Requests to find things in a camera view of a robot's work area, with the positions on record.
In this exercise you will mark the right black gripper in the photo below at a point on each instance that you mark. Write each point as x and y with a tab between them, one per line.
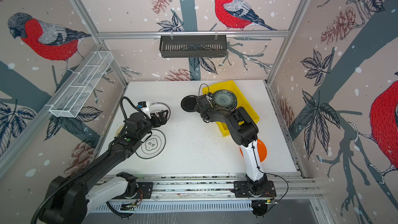
198	107

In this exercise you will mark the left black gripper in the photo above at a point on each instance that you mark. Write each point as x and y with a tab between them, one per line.
162	120

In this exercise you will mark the black round plate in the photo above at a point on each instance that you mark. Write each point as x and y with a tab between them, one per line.
189	103

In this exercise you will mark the teal patterned plate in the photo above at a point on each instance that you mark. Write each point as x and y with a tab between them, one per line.
224	99

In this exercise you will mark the white plate black flower outline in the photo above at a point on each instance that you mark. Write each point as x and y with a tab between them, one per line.
153	145

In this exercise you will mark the yellow plastic bin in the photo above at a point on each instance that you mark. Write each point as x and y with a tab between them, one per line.
242	102

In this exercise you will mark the orange plate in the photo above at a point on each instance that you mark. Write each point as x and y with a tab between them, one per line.
262	151

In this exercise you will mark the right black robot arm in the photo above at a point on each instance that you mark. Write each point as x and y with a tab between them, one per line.
244	132

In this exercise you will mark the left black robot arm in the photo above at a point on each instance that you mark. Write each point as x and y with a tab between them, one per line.
66	199

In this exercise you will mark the white plate red characters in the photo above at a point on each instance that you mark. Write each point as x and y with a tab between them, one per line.
160	109

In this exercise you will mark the cream yellow small plate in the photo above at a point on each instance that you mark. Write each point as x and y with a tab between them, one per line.
119	130

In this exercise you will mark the black hanging basket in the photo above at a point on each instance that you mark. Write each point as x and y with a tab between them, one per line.
193	46

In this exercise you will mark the horizontal aluminium bar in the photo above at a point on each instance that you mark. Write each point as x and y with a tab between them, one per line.
154	35

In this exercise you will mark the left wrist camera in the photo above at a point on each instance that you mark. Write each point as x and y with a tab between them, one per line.
143	106

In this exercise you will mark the white wire mesh basket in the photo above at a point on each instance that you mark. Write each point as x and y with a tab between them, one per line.
83	83

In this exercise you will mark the aluminium rail base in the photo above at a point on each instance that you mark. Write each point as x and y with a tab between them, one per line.
202	194

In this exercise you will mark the aluminium corner post left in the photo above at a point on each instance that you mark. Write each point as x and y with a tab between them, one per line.
90	25

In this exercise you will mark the aluminium corner post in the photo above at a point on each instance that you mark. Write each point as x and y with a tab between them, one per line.
90	25
294	25

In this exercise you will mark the aluminium corner post right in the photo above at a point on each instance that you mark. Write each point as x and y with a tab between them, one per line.
294	25

